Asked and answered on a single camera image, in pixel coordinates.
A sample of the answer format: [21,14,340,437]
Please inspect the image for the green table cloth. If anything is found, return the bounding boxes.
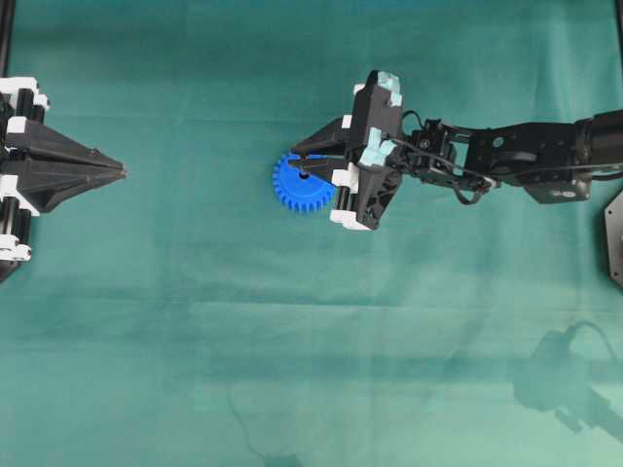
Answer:
[1,1,622,466]

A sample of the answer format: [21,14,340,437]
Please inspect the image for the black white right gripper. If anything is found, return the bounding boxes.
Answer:
[290,70,403,231]

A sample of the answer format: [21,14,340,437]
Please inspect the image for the grey metal arm base plate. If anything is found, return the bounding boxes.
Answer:
[604,192,623,287]

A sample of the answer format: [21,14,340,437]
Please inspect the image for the black frame post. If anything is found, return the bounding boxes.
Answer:
[0,0,17,78]

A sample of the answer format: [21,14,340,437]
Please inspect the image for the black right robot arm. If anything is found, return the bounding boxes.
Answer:
[290,70,622,231]

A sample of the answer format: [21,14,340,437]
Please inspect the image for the small grey metal shaft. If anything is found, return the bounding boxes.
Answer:
[301,155,327,164]

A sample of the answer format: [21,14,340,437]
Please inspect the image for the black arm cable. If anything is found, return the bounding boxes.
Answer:
[388,110,623,207]

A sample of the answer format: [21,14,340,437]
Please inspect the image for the blue plastic spur gear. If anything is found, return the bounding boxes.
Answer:
[272,153,335,214]

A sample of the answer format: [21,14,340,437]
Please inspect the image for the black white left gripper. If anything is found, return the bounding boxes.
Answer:
[1,77,126,281]

